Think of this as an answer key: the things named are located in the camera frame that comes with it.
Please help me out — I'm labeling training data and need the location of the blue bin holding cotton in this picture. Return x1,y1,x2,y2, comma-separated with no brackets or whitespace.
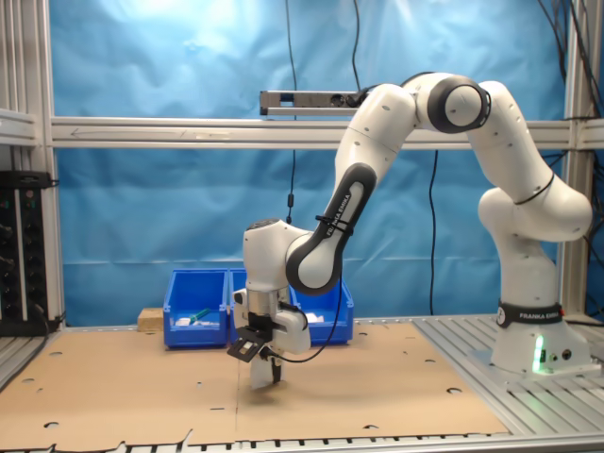
287,277,355,346

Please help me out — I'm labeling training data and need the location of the blue bin holding masks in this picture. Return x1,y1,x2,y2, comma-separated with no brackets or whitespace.
228,268,251,345

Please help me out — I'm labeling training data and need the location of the blue bin holding tubes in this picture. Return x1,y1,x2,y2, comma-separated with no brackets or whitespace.
162,268,232,351

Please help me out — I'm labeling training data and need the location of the chipboard wood block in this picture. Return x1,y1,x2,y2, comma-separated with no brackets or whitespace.
136,308,167,332

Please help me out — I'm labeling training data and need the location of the brown cardboard sheet with flaps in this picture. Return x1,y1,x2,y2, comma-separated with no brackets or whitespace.
0,325,240,450

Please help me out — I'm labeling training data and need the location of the horizontal aluminium beam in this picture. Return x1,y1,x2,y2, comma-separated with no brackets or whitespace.
46,115,575,152

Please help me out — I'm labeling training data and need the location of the black equipment rack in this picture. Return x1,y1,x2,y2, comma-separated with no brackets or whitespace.
0,169,60,338

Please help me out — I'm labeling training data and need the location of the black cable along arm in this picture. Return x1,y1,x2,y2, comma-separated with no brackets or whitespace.
259,214,356,365

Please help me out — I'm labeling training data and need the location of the black hanging cable with ferrite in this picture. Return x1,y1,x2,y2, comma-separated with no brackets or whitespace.
284,0,298,227

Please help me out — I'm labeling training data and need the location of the aluminium frame post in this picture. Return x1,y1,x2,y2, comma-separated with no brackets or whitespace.
0,0,65,327
560,0,596,318

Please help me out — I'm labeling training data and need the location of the black cable to power strip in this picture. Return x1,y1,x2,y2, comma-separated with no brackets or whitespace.
351,0,374,95

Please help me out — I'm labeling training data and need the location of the black cable bundle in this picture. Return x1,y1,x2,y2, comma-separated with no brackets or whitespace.
537,0,604,125

